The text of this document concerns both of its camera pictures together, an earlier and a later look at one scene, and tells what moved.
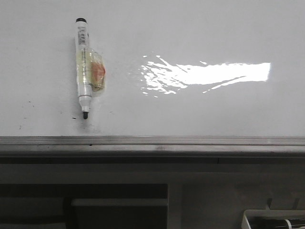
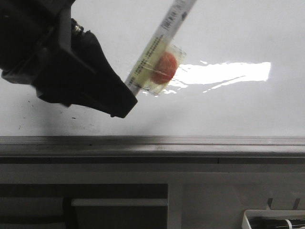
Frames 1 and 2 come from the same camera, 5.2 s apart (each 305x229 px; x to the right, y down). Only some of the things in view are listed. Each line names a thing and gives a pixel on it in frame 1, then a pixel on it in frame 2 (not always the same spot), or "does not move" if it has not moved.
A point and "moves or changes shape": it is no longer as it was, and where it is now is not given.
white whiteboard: (172, 68) does not move
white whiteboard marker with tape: (91, 67) moves or changes shape
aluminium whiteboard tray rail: (151, 150) does not move
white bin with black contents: (260, 219) does not move
